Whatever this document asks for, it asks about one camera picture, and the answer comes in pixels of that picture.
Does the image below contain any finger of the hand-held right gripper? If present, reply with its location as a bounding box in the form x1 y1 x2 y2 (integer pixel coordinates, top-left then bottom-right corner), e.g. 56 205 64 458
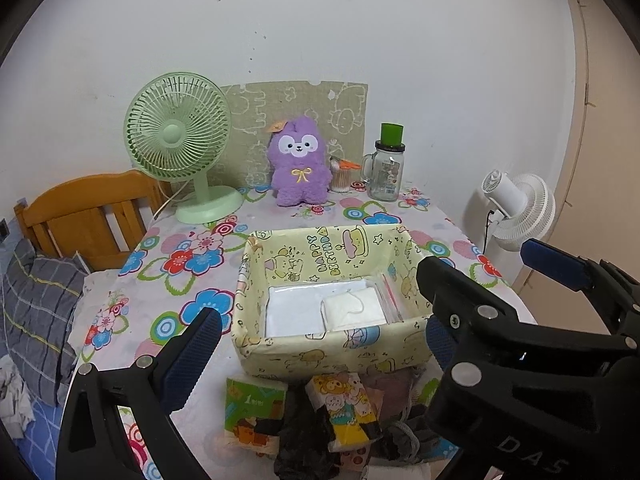
416 256 640 480
521 238 640 336

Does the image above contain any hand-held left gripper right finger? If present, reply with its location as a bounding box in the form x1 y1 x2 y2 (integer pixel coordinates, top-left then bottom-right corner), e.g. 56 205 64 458
425 316 457 370

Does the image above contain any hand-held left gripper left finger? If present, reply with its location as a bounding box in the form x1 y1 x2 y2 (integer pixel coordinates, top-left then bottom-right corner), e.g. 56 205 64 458
56 307 224 480

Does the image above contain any dusty pink cloth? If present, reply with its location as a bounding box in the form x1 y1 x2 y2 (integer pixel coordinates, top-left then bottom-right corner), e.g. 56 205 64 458
362 367 429 413

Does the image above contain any green tissue packet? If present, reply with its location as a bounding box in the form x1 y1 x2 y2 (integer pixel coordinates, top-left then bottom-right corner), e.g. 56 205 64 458
223 377 289 457

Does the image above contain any yellow printed fabric storage box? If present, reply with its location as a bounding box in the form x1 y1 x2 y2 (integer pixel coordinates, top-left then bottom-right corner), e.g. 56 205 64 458
231 225 436 378

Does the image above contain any bear print tissue packet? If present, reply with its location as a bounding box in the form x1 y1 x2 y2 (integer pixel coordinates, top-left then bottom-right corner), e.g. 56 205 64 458
305 372 384 454

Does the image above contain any black sock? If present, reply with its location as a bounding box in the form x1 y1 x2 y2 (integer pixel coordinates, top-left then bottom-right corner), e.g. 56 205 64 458
273 402 338 480

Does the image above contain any white standing fan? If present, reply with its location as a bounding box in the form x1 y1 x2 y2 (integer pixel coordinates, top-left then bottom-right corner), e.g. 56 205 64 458
481 169 557 262

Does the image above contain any floral tablecloth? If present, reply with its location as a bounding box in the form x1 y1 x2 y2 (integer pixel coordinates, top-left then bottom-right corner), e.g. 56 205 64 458
65 185 539 480

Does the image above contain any white face mask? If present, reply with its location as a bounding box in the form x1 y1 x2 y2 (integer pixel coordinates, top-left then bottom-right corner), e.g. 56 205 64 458
320 289 389 332

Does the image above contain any clear zip bag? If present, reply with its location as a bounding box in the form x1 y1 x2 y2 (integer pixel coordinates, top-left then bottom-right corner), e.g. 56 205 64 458
265 280 404 339

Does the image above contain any beige door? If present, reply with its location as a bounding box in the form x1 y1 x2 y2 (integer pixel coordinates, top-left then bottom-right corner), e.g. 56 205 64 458
557 0 640 306

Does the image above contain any grey plaid pillow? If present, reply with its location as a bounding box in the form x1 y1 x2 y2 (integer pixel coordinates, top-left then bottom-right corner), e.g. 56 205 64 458
0 237 92 407

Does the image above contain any glass jar with green lid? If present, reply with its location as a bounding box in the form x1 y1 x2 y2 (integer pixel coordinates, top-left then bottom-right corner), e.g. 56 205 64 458
361 122 407 201

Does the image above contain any blue bed sheet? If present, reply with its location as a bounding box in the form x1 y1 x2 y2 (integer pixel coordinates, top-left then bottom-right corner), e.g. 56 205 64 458
0 400 77 480

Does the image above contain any white crumpled cloth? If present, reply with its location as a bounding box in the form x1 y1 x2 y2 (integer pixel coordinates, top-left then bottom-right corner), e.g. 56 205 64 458
0 359 37 437

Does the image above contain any wooden bed headboard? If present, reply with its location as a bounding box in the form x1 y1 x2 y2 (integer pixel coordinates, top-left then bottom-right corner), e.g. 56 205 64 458
14 170 174 274

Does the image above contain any cotton swab container orange lid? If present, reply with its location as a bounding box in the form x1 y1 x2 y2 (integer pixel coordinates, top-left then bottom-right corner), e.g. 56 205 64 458
327 156 362 194

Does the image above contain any purple plush toy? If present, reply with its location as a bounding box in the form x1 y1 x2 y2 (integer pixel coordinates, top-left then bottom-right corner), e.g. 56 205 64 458
266 116 334 208

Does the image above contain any green desk fan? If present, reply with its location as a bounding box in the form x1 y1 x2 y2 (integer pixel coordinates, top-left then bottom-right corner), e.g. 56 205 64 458
123 72 245 224

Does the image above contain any cartoon print cardboard panel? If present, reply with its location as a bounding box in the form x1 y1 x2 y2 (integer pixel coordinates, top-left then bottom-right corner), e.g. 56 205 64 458
220 80 370 192

